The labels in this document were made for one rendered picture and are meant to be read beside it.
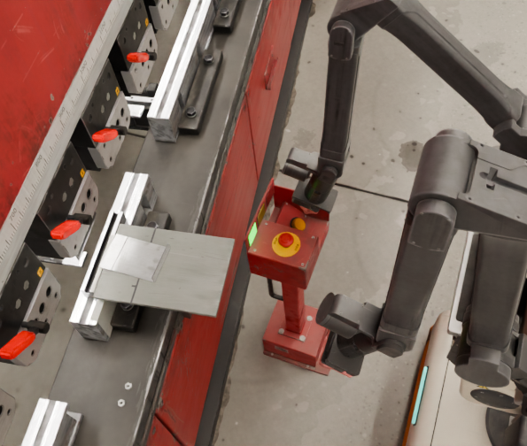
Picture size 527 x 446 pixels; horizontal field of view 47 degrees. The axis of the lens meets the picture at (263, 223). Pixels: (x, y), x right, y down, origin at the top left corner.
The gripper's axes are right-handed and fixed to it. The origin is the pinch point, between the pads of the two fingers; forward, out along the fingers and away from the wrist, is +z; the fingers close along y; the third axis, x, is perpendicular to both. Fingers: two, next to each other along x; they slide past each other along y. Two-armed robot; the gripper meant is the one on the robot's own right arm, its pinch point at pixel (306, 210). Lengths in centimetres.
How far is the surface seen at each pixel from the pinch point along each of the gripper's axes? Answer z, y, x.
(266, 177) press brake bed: 83, 16, -56
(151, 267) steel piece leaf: -13.7, 26.9, 35.7
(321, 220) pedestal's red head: 8.6, -5.4, -3.8
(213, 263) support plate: -16.7, 15.1, 30.5
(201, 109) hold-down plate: -0.6, 36.5, -15.9
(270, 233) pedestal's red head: 3.9, 6.3, 8.2
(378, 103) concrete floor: 79, -17, -114
